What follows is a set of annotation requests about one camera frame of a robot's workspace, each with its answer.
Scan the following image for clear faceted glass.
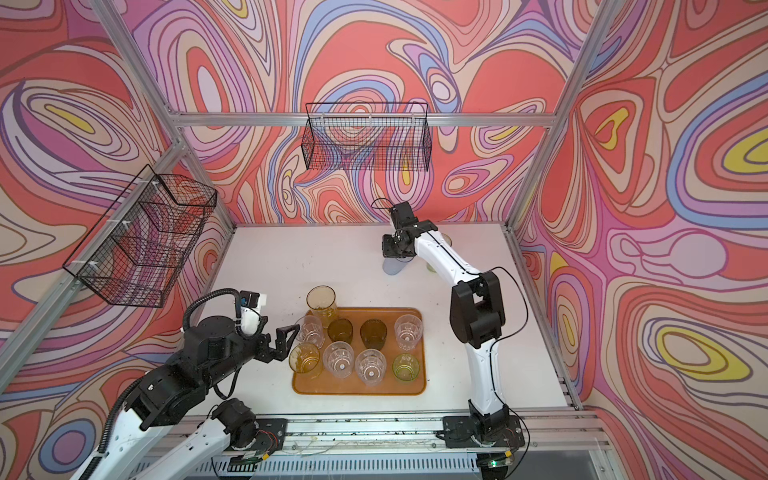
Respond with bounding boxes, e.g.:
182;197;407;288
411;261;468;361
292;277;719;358
322;341;355;379
296;315;325;350

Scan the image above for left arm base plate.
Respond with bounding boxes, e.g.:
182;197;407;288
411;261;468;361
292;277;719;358
243;418;288;454

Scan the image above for black wire basket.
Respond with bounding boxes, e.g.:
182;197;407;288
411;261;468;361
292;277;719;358
301;101;432;172
62;166;218;308

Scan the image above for bluish clear tall glass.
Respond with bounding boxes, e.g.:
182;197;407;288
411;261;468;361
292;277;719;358
382;257;414;276

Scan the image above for yellow tall glass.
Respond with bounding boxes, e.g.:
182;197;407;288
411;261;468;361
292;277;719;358
306;285;338;329

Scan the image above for brown tall glass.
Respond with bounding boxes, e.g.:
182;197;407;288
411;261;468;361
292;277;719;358
360;318;388;350

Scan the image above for left black wire basket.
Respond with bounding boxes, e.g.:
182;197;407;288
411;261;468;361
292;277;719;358
62;166;218;308

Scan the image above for yellow short plastic glass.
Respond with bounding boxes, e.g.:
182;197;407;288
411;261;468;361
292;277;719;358
288;342;323;379

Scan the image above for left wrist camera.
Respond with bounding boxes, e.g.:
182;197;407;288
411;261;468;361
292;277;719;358
238;290;267;337

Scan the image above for green short glass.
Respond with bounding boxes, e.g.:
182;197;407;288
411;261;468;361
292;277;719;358
392;353;421;382

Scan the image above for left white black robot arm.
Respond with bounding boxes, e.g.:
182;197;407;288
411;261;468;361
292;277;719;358
73;315;299;479

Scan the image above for back black wire basket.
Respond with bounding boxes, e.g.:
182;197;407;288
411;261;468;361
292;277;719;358
301;101;432;172

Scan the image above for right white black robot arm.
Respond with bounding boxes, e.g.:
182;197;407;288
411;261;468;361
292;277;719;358
382;202;525;450

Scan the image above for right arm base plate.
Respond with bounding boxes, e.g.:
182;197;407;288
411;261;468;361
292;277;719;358
436;416;526;451

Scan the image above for green tall glass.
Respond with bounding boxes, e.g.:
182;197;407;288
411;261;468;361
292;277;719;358
425;232;453;273

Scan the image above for clear faceted glass front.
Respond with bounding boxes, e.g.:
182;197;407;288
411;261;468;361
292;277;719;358
322;341;355;379

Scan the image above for brown short glass front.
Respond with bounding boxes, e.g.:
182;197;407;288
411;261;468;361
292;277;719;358
327;318;354;344

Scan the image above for brown plastic tray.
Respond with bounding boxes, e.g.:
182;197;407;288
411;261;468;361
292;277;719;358
292;307;427;396

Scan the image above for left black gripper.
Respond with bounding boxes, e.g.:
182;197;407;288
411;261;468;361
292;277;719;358
200;314;301;392

